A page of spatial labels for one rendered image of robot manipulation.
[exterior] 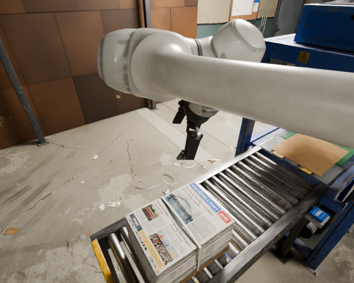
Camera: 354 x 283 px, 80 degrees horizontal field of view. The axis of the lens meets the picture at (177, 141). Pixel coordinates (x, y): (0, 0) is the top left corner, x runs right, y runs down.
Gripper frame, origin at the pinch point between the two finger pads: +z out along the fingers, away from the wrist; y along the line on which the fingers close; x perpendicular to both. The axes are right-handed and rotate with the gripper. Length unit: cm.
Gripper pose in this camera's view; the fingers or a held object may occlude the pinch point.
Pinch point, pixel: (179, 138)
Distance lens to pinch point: 70.9
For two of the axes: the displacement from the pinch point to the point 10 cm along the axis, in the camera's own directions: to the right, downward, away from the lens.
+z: -2.8, 4.3, 8.6
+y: 1.0, 9.0, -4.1
